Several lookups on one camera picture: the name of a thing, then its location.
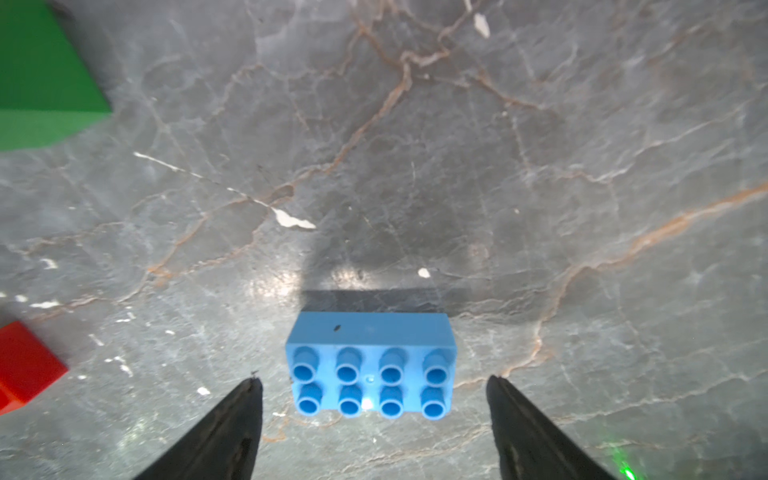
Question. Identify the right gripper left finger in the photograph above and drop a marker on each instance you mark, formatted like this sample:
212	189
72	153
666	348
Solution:
222	445

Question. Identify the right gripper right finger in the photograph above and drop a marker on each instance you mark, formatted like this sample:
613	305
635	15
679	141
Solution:
529	444

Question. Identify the light blue lego brick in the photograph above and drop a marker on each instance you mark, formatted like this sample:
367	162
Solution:
356	362

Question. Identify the green tall lego brick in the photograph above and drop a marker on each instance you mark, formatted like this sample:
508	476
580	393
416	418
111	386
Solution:
47	92

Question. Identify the red flat lego brick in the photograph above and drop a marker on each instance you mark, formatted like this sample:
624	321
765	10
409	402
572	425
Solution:
28	367

